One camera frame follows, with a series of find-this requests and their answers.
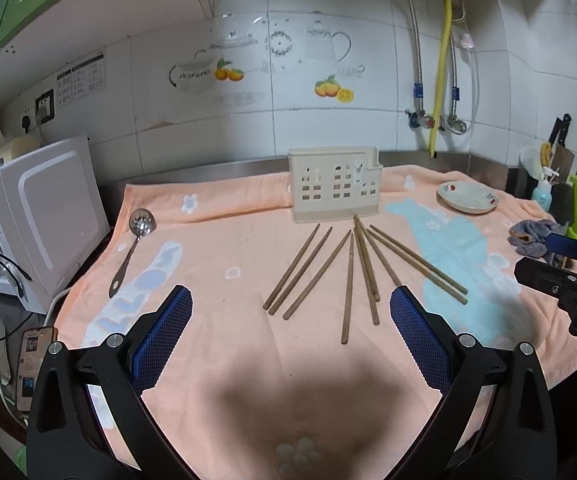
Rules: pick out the wall instruction sticker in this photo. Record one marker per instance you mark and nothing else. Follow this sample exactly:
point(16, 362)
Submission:
point(81, 79)

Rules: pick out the white microwave oven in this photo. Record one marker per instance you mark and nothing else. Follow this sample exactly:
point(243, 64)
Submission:
point(51, 219)

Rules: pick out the black handled kitchen knife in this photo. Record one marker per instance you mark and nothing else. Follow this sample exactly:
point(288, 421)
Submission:
point(563, 157)

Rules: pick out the left water valve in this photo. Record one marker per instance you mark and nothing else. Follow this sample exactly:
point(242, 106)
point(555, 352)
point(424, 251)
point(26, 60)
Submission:
point(419, 119)

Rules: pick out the right water valve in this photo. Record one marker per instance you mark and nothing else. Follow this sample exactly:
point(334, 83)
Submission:
point(454, 125)

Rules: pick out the white floral dish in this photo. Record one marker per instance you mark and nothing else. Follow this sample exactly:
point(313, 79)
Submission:
point(468, 197)

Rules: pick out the grey knitted cloth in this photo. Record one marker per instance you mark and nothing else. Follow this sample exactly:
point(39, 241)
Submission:
point(528, 237)

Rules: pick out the peach printed towel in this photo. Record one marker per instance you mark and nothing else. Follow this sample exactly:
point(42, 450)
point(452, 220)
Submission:
point(287, 370)

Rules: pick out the beige plastic utensil holder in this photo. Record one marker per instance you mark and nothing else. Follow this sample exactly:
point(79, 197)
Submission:
point(332, 184)

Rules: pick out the water valve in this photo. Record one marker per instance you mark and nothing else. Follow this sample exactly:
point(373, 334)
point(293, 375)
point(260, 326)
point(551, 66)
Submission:
point(454, 125)
point(419, 119)

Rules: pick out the metal slotted spoon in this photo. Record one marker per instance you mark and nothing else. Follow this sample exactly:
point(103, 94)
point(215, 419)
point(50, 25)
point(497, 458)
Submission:
point(141, 223)

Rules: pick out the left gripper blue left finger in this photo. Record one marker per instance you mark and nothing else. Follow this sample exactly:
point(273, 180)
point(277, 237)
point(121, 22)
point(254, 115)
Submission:
point(154, 337)

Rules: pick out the blue soap bottle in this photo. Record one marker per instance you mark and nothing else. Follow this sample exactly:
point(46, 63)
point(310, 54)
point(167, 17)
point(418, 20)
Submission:
point(542, 193)

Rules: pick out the black wall socket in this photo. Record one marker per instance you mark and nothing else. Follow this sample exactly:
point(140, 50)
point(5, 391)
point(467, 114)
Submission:
point(45, 107)

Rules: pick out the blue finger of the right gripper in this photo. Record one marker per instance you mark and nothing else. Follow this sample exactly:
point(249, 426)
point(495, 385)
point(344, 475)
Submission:
point(562, 245)
point(543, 277)

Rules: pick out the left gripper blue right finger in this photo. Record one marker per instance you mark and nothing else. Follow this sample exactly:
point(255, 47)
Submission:
point(425, 347)

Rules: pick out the smartphone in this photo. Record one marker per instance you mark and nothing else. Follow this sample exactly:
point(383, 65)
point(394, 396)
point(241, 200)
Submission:
point(32, 350)

